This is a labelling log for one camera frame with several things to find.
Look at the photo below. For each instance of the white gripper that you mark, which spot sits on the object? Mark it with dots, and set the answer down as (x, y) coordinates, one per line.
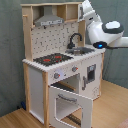
(89, 14)

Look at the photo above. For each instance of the white toy microwave door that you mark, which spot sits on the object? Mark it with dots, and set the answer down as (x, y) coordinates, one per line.
(80, 13)

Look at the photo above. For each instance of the white oven door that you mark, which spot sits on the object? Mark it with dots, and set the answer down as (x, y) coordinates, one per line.
(62, 103)

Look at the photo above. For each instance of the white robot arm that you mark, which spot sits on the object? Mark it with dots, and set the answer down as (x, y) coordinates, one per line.
(103, 35)

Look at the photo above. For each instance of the wooden toy kitchen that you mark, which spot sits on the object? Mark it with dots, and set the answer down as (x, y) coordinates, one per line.
(45, 40)

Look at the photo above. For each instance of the black toy faucet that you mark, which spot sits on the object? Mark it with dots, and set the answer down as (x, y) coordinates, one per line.
(71, 42)

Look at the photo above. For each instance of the grey toy sink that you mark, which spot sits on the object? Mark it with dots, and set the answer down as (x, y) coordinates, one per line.
(79, 51)

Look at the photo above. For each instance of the grey range hood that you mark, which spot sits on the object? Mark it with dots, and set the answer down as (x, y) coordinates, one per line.
(48, 18)

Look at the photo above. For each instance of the right stove knob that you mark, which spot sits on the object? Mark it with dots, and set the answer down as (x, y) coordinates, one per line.
(74, 68)

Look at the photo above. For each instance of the stove knob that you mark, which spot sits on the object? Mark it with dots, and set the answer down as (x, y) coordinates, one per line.
(74, 68)
(56, 75)

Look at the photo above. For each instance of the black toy stovetop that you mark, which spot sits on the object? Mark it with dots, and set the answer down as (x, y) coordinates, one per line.
(52, 59)

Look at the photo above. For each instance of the left stove knob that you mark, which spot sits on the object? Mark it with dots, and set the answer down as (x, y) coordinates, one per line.
(56, 75)

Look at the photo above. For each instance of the grey fridge door handle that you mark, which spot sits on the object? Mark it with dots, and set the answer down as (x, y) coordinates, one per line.
(84, 83)

